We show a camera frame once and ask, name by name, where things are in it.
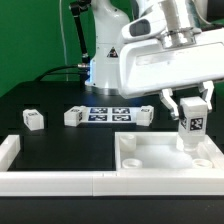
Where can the fiducial marker sheet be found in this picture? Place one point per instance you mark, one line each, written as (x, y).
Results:
(110, 114)

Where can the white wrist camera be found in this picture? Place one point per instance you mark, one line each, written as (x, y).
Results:
(142, 29)

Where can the white square tabletop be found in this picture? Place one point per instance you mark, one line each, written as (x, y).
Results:
(164, 150)

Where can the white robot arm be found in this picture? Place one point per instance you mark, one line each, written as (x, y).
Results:
(182, 31)

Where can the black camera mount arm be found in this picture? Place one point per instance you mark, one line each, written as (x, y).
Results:
(76, 8)

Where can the white U-shaped obstacle fence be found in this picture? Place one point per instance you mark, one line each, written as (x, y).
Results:
(123, 182)

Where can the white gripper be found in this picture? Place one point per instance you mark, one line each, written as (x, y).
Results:
(145, 70)

